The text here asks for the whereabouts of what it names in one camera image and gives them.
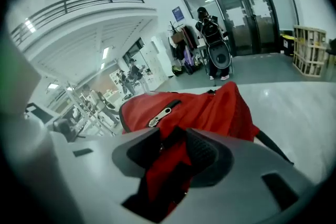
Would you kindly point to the coat rack with clothes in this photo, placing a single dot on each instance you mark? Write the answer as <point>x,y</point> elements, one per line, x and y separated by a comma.
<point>181,47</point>

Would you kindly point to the aluminium frame rack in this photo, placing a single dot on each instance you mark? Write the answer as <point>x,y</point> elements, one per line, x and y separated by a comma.
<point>89,115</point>

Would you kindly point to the white lockers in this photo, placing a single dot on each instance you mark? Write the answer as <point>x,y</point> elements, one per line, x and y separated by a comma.
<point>160,65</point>

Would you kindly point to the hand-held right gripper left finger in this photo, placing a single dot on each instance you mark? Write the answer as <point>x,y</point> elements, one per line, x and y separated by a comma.
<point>99,170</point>

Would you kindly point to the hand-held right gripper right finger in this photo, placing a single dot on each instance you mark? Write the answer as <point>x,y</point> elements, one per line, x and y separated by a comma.
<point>241,181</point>

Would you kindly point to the black and yellow bin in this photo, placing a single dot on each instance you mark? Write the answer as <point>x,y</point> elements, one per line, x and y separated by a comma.
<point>286,44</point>

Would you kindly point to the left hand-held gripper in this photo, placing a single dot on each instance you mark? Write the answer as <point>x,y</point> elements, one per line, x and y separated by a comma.
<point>65,129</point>

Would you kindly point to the blue wall poster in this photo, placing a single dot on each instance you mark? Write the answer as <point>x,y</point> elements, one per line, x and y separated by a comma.
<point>178,13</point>

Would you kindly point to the white paper sheet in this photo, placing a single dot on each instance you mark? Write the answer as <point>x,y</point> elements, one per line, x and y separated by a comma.
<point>236,17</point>
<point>261,8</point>

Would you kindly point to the wooden slat crate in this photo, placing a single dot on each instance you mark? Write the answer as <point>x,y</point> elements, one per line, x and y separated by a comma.
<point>309,31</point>

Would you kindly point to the black framed glass door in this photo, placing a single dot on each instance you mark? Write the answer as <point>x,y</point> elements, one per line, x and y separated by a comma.
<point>246,34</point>

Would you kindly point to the white marble table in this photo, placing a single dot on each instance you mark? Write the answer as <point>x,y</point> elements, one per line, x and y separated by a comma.
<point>288,112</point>

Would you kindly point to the red fabric bag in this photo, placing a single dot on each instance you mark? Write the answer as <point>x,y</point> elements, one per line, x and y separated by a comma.
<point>199,107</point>

